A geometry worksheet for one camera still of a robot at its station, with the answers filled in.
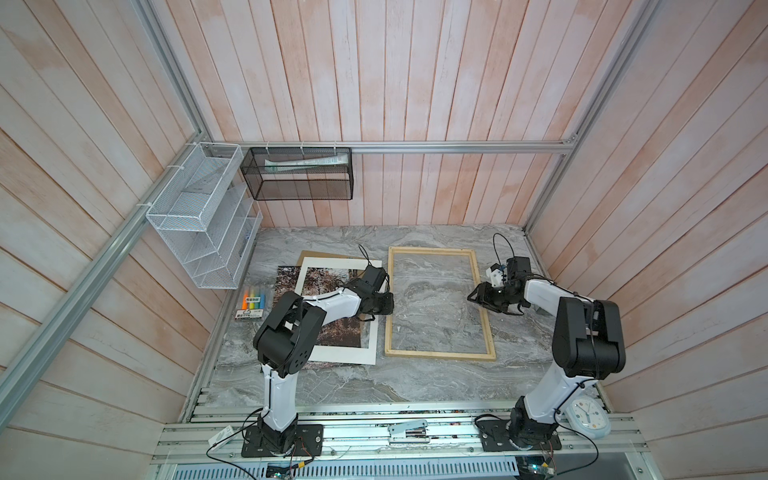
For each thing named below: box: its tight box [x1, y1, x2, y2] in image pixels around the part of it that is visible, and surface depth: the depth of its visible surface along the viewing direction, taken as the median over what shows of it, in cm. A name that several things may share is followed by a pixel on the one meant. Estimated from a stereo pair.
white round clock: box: [564, 395, 611, 439], surface depth 76 cm
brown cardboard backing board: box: [296, 250, 368, 267], surface depth 116 cm
